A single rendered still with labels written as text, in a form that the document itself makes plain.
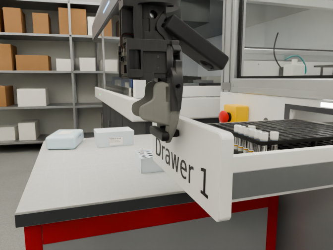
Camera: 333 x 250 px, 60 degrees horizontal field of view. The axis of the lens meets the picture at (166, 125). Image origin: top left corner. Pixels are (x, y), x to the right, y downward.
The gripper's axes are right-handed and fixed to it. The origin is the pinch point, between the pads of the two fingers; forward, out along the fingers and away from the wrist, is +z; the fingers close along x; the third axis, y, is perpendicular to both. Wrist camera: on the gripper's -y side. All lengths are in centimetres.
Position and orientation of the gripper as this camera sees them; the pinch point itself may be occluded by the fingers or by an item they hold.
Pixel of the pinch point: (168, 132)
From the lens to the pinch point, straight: 46.3
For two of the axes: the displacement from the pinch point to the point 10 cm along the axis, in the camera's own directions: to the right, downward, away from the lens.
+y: -9.5, 0.5, -3.1
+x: 3.2, 1.5, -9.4
